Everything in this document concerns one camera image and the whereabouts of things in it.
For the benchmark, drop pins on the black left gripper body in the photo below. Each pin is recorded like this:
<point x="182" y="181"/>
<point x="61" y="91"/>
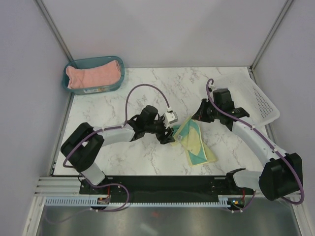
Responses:
<point x="158" y="128"/>

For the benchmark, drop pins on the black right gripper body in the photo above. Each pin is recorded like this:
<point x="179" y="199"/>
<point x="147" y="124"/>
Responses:
<point x="207" y="113"/>

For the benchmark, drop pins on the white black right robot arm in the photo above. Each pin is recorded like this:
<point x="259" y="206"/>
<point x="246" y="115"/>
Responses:
<point x="282" y="172"/>

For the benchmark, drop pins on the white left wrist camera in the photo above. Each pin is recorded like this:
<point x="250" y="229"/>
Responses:
<point x="170" y="118"/>

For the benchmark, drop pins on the pink towel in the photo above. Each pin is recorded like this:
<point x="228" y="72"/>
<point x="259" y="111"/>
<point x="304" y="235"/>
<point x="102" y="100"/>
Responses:
<point x="104" y="75"/>

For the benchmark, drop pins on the white slotted cable duct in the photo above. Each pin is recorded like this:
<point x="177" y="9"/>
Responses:
<point x="110" y="202"/>

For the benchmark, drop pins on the white perforated plastic basket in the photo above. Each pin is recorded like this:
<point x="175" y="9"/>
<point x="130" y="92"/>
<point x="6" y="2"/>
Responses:
<point x="247" y="94"/>

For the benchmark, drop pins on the teal transparent plastic bin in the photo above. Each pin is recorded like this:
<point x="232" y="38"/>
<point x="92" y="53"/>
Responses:
<point x="92" y="63"/>

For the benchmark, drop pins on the yellow green towel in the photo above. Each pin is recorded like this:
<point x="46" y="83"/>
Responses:
<point x="189" y="136"/>

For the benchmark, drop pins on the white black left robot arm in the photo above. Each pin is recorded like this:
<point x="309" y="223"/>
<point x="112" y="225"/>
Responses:
<point x="83" y="145"/>

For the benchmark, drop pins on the aluminium frame rail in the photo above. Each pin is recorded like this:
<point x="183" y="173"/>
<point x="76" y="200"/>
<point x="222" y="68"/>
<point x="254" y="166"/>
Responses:
<point x="61" y="184"/>

